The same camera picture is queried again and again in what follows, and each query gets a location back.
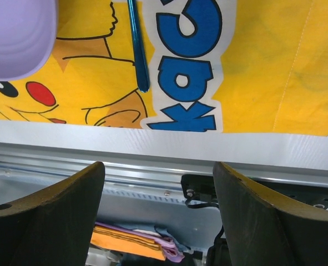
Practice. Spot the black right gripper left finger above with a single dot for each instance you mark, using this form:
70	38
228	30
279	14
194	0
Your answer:
53	226

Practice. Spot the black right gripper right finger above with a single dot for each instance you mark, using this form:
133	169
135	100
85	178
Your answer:
264	227

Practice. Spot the yellow Pikachu placemat cloth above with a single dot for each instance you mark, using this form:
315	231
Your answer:
220	66

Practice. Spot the blue metal spoon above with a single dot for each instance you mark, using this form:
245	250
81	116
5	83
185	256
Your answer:
140	61

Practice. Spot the purple plastic plate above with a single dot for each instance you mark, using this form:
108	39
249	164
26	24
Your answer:
27	35

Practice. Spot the folded coloured cloth stack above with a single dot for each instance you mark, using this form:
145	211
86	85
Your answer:
145	240

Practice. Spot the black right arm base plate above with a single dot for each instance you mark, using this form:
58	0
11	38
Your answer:
201	188

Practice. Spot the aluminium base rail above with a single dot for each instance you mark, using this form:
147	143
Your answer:
138	169

